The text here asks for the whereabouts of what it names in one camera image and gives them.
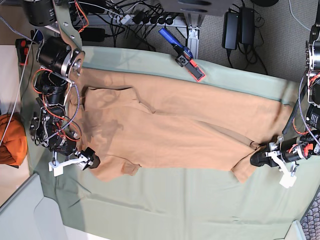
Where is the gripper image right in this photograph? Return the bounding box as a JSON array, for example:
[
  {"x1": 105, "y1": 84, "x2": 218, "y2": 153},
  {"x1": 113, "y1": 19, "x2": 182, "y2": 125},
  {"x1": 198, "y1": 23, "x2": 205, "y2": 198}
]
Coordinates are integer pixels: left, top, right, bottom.
[{"x1": 250, "y1": 136, "x2": 320, "y2": 167}]

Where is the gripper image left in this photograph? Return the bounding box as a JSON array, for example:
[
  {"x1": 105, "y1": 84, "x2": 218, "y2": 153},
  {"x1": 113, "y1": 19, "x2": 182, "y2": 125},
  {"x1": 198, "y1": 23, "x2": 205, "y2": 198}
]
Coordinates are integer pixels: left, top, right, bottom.
[{"x1": 48, "y1": 138, "x2": 101, "y2": 170}]

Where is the tan orange T-shirt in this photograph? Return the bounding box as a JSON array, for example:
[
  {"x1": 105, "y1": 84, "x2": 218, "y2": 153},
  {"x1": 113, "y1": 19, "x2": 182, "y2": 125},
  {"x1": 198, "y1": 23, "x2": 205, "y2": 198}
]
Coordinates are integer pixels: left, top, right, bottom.
[{"x1": 68, "y1": 68, "x2": 292, "y2": 182}]

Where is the robot arm image left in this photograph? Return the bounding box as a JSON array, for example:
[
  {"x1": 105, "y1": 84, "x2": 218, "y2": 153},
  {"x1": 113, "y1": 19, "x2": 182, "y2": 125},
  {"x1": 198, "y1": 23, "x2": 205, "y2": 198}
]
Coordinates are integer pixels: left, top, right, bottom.
[{"x1": 22, "y1": 0, "x2": 101, "y2": 176}]

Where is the light green table cloth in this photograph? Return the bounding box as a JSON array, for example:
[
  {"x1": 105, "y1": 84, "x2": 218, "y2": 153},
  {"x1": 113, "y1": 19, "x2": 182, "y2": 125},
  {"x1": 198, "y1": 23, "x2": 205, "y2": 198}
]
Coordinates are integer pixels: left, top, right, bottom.
[{"x1": 28, "y1": 46, "x2": 320, "y2": 240}]

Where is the patterned grey mat corner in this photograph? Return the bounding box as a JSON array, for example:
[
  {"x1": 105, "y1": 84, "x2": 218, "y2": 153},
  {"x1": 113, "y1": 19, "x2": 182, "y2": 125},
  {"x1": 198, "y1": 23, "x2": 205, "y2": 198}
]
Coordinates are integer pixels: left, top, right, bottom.
[{"x1": 300, "y1": 191, "x2": 320, "y2": 240}]

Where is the folded dark orange cloth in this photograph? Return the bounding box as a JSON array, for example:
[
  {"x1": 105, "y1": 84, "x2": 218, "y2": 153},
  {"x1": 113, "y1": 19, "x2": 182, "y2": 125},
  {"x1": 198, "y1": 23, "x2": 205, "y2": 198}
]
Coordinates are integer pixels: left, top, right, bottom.
[{"x1": 0, "y1": 114, "x2": 28, "y2": 166}]

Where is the white plastic bin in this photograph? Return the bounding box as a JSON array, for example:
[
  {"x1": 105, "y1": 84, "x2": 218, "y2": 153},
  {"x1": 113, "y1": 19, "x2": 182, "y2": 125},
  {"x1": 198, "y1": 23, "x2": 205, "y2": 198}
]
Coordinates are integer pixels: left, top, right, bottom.
[{"x1": 0, "y1": 173, "x2": 68, "y2": 240}]

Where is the black power adapter right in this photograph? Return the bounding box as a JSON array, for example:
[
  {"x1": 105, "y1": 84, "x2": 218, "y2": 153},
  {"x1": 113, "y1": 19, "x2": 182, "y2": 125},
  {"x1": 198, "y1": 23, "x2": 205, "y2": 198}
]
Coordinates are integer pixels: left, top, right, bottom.
[{"x1": 222, "y1": 11, "x2": 239, "y2": 50}]

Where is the black power adapter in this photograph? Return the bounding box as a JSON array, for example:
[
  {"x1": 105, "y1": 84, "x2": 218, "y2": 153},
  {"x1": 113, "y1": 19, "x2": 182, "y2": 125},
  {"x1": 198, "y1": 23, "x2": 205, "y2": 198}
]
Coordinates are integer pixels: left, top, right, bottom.
[
  {"x1": 239, "y1": 7, "x2": 255, "y2": 45},
  {"x1": 222, "y1": 11, "x2": 239, "y2": 50}
]

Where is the black power brick left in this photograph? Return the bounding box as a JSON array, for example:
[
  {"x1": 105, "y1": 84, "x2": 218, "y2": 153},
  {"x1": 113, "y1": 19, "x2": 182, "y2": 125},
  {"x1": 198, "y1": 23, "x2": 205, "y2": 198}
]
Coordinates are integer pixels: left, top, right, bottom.
[{"x1": 79, "y1": 27, "x2": 106, "y2": 43}]

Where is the grey power strip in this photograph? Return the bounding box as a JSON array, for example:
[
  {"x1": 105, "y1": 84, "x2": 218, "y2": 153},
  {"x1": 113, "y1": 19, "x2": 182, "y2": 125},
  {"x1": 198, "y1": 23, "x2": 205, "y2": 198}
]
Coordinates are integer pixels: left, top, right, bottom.
[{"x1": 110, "y1": 12, "x2": 187, "y2": 28}]

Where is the blue handled clamp centre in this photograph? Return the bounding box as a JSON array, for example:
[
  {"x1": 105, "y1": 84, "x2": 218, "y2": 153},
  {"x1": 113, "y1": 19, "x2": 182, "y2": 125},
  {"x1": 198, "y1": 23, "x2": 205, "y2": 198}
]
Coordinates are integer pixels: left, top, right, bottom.
[{"x1": 158, "y1": 27, "x2": 206, "y2": 82}]

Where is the blue handled clamp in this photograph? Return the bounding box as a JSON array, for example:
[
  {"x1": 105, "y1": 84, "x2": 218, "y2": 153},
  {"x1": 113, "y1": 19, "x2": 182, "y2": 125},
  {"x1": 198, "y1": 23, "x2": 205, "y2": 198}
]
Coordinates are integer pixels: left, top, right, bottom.
[
  {"x1": 15, "y1": 29, "x2": 43, "y2": 66},
  {"x1": 158, "y1": 27, "x2": 206, "y2": 82}
]

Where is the white cable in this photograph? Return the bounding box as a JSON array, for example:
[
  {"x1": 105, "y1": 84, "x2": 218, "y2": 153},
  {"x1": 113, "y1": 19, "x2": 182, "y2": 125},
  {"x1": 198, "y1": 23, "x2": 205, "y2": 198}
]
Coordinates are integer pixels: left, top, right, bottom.
[{"x1": 0, "y1": 29, "x2": 41, "y2": 147}]

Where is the blue handled clamp left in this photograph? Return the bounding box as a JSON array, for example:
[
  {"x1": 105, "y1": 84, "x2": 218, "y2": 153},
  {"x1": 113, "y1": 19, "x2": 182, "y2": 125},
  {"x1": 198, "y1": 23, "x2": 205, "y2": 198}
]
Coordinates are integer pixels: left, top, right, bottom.
[{"x1": 15, "y1": 29, "x2": 43, "y2": 66}]

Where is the aluminium frame post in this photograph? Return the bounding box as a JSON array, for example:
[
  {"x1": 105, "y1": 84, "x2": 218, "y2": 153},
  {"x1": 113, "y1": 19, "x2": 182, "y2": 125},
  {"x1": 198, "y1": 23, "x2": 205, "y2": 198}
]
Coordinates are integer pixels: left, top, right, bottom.
[{"x1": 184, "y1": 13, "x2": 204, "y2": 59}]

